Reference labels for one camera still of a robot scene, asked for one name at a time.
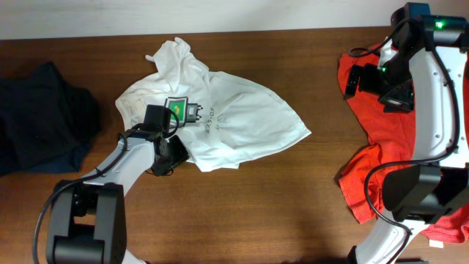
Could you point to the white printed t-shirt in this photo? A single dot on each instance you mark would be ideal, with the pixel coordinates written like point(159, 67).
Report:
point(223, 120)

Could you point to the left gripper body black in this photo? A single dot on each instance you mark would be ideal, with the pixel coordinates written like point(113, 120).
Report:
point(177, 152)

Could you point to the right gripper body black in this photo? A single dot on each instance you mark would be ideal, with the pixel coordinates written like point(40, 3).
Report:
point(352, 81)

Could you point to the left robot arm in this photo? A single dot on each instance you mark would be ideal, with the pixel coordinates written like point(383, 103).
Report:
point(87, 221)

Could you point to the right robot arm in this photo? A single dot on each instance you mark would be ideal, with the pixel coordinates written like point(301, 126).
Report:
point(420, 70)

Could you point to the dark folded clothes pile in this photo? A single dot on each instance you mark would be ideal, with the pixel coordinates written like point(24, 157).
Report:
point(47, 125)

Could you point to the red t-shirt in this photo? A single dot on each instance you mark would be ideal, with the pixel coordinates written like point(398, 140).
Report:
point(391, 137)

